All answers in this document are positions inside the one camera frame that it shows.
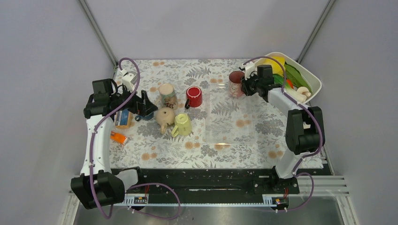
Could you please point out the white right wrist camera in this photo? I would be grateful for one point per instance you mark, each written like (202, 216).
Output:
(248, 68)

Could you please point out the green bok choy toy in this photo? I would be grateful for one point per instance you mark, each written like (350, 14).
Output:
(280, 80)

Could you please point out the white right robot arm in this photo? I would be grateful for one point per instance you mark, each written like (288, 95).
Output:
(304, 135)

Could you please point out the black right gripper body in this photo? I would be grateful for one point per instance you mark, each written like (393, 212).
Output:
(251, 85)

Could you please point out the cream floral ceramic mug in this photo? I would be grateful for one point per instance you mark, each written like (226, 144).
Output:
(167, 96)

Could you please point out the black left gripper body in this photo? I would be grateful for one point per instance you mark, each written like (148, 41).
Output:
(130, 104)

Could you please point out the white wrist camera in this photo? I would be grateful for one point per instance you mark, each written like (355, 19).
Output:
(129, 80)
(248, 68)

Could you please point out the dark green leaf vegetable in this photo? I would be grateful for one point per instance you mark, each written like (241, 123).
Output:
(296, 78)

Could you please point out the yellow-green ceramic mug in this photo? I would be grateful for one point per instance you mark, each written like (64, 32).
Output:
(182, 126)

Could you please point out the aluminium corner frame post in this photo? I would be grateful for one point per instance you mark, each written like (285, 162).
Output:
(98, 32)

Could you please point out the yellow napa cabbage toy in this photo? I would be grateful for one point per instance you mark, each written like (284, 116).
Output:
(277, 64)

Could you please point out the blue ribbed ceramic mug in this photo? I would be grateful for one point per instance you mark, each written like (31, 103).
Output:
(145, 118)

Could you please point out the right aluminium frame post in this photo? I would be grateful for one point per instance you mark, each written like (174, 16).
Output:
(323, 17)

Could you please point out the clear plastic tray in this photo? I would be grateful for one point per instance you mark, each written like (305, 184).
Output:
(229, 118)

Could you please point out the small orange box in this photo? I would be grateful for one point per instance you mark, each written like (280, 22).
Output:
(119, 138)

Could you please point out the blue orange sponge pack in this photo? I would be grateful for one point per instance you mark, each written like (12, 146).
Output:
(123, 119)

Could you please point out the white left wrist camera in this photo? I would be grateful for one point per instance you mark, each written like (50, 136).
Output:
(129, 80)

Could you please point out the red ceramic mug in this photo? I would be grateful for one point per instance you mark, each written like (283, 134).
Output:
(194, 97)

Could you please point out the white mushroom toy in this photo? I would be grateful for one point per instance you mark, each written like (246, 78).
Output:
(304, 91)

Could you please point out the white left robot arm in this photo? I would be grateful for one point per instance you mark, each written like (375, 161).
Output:
(96, 185)

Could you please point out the pink patterned mug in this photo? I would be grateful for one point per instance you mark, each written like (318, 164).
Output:
(235, 84)

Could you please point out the red chili pepper toy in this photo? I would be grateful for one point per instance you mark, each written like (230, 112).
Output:
(289, 83)

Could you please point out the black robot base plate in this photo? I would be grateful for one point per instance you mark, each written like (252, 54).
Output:
(211, 186)

